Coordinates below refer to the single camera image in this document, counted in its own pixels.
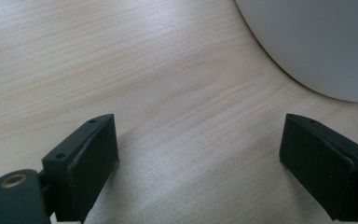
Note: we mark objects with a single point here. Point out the grey and white rice cooker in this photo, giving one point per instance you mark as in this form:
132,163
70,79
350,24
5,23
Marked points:
323,37

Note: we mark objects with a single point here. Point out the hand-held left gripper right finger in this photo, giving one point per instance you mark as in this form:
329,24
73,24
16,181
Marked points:
323,168

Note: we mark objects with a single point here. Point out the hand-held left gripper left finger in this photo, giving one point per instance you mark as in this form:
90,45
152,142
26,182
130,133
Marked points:
87,161

